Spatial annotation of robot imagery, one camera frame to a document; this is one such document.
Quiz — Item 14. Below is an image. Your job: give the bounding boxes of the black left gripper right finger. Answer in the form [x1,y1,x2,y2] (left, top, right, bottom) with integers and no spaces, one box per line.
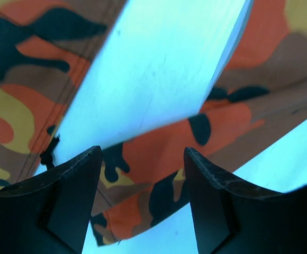
[184,148,307,253]

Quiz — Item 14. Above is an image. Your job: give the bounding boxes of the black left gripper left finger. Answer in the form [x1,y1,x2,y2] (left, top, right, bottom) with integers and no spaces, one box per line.
[0,146,102,253]

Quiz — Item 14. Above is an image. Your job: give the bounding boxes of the orange camouflage trousers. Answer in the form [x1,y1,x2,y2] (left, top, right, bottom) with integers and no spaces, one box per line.
[0,1,307,247]

